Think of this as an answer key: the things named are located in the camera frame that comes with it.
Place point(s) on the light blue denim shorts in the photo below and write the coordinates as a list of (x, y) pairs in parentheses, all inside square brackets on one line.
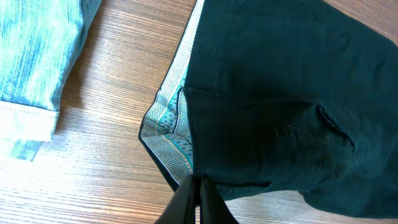
[(40, 42)]

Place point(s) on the black shorts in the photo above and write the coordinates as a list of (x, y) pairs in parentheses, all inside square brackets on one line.
[(264, 96)]

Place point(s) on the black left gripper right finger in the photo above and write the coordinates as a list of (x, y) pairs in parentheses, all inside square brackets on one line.
[(213, 209)]

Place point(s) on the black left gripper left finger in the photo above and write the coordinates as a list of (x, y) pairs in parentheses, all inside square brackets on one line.
[(181, 208)]

